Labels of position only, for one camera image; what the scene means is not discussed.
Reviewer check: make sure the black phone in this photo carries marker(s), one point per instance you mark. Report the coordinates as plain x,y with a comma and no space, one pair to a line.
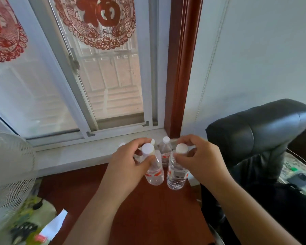
299,179

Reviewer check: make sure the person's right hand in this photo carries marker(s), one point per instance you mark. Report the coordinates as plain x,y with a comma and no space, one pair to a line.
206,163

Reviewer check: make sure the white sliding window frame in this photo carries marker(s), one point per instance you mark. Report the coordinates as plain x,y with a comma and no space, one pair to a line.
153,73

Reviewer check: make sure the patterned desk mat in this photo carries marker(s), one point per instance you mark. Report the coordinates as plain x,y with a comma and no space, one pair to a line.
297,168

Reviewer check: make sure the black leather office chair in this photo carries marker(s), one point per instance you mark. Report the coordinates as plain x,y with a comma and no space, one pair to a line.
257,135

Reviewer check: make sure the red round paper-cut decoration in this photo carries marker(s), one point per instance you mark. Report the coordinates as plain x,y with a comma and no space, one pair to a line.
102,22
3,35

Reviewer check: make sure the person's left forearm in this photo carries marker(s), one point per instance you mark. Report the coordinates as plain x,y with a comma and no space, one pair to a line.
94,219

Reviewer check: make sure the person's left thumb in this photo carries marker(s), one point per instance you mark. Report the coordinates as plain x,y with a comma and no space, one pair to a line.
148,163

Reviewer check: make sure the grey window latch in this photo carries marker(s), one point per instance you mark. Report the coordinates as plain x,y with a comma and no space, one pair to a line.
74,62

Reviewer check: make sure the white paper sheet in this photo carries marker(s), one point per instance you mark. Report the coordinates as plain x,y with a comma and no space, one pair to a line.
54,224

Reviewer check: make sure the person's right forearm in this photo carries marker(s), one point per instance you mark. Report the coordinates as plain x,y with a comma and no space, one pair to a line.
244,214

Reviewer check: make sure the white electric fan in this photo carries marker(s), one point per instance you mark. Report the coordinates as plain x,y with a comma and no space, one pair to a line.
7,176

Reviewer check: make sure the clear water bottle white cap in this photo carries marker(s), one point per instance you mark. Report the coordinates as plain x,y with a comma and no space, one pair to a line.
176,176
153,142
156,173
166,150
122,144

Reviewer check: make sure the green plastic bag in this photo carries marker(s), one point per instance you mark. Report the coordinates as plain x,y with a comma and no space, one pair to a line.
35,211

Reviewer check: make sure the brown wooden window trim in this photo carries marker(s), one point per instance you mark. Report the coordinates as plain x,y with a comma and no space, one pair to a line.
179,66

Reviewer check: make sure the black plastic gadget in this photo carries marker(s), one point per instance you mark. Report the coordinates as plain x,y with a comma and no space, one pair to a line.
23,230

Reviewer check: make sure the person's right thumb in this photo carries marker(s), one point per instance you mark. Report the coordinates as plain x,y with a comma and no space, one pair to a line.
182,158

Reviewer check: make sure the person's left hand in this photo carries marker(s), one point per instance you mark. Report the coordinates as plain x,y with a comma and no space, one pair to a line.
122,170

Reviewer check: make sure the white window sill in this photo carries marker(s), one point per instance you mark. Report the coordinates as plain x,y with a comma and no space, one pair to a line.
84,155

